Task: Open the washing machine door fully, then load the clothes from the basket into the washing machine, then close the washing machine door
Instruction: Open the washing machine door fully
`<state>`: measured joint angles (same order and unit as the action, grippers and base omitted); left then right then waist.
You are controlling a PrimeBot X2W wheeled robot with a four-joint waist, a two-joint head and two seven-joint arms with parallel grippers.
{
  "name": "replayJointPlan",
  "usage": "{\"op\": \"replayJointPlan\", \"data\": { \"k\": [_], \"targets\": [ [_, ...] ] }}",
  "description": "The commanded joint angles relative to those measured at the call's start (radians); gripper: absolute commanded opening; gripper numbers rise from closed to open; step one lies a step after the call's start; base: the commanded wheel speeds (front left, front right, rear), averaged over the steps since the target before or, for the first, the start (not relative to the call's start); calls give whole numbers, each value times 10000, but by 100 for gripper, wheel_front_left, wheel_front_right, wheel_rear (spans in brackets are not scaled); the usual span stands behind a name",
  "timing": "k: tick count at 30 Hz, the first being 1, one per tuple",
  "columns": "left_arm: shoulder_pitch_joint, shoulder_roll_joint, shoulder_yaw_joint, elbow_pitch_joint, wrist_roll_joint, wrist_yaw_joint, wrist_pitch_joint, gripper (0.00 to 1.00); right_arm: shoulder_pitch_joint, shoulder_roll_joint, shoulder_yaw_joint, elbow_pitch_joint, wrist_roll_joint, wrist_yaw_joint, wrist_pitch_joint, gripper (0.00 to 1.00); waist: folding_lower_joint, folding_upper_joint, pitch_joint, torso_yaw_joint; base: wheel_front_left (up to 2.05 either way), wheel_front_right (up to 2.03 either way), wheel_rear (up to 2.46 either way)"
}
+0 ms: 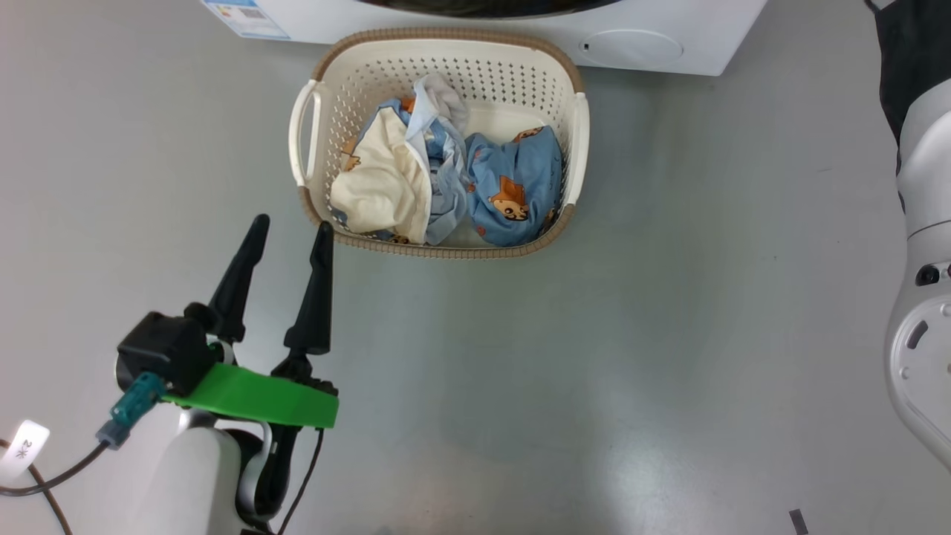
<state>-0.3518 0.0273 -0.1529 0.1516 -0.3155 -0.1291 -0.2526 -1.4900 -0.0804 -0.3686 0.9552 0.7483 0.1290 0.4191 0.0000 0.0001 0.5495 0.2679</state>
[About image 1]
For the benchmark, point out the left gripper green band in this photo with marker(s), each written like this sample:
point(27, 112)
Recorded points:
point(260, 397)

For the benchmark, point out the cream bear-print garment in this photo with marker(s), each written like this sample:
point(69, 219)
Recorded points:
point(383, 178)

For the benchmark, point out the pale grey-white garment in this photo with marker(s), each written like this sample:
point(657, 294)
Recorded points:
point(444, 160)

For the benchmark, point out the blue bear-print garment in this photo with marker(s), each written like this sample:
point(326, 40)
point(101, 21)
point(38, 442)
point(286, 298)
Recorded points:
point(513, 174)

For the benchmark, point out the dark glass washing machine door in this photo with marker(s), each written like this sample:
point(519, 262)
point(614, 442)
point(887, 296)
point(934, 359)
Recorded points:
point(490, 6)

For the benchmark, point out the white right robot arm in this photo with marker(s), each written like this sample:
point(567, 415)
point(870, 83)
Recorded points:
point(925, 223)

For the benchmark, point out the cream perforated laundry basket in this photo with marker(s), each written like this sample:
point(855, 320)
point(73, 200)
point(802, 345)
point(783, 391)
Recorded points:
point(505, 85)

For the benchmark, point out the white front-load washing machine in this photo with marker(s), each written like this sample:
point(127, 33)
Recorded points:
point(669, 30)

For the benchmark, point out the blue energy label sticker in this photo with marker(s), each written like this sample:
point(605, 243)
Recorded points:
point(249, 16)

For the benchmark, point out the round white filter cover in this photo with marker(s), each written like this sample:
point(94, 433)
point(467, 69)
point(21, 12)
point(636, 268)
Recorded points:
point(631, 46)

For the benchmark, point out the black floor tape mark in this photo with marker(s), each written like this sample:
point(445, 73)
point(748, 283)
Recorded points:
point(799, 522)

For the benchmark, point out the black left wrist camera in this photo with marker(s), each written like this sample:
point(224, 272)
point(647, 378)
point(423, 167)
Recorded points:
point(163, 349)

